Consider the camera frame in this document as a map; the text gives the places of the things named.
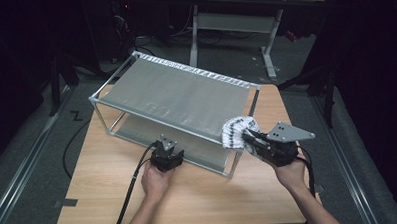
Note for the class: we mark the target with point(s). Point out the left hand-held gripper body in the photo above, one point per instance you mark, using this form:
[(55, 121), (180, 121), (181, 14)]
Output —
[(166, 159)]

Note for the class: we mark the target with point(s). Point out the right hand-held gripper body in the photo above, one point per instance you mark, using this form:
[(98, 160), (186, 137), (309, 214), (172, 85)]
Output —
[(281, 152)]

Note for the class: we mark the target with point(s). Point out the black-and-white striped cloth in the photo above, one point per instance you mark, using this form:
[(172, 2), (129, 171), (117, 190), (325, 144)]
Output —
[(237, 134)]

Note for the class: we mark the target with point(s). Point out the grey two-tier shelf rack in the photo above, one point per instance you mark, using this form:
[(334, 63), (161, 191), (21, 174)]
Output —
[(176, 96)]

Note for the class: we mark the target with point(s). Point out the person's right hand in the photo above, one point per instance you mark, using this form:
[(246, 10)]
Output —
[(292, 175)]

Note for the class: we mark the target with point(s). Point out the person's left hand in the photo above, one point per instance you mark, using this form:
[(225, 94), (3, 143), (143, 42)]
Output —
[(157, 183)]

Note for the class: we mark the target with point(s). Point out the black stand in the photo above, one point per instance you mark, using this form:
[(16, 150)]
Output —
[(55, 90), (328, 100)]

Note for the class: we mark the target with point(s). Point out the grey tape piece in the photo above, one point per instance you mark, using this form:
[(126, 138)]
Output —
[(65, 202)]

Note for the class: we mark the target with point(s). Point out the red object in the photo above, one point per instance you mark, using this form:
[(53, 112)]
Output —
[(291, 36)]

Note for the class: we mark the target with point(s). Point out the white-legged wooden desk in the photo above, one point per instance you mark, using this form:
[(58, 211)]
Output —
[(236, 22)]

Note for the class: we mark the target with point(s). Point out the dark computer tower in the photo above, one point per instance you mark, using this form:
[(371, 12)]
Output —
[(120, 24)]

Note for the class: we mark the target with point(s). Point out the metal floor rail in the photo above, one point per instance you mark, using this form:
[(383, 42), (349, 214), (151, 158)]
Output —
[(355, 186), (21, 171)]

